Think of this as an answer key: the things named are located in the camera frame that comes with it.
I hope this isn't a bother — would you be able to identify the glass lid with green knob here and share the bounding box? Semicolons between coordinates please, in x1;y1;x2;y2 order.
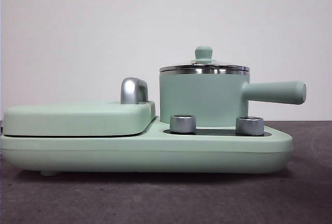
159;46;250;73

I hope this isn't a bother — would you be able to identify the silver control knob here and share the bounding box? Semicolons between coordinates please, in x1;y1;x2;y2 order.
235;116;265;135
169;114;197;134

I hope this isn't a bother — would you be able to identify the mint green appliance base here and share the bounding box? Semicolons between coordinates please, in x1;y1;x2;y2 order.
0;120;294;177

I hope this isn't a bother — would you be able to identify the mint green grill cover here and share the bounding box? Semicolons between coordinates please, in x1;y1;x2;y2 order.
2;101;158;138

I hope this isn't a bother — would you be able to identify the mint green pot with handle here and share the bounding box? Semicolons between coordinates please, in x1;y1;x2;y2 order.
159;65;307;129

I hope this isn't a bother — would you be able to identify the silver grill cover handle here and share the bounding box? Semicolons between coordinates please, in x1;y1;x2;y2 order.
120;77;149;105

